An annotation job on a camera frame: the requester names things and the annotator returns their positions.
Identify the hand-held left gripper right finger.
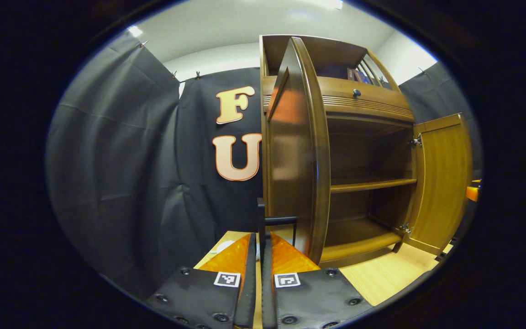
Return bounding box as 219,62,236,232
261,232,374,329

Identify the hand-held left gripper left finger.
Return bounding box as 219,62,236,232
144,233,257,329

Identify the wooden cabinet door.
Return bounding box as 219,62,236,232
263,37,332,265
402,113,473,255

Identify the black door handle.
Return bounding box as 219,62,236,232
257,197,299,263

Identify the wooden double-door shoe cabinet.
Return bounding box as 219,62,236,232
259,34,473,269

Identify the wooden cabinet shelf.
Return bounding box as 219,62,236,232
330,177,418,194

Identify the wooden cabinet drawer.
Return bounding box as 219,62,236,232
263,75,415,123

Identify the small white object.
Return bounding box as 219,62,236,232
210,240,236,255

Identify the black backdrop cloth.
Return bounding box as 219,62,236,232
45,32,483,300

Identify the large ceiling light panel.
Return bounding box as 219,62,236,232
290,0,344,11

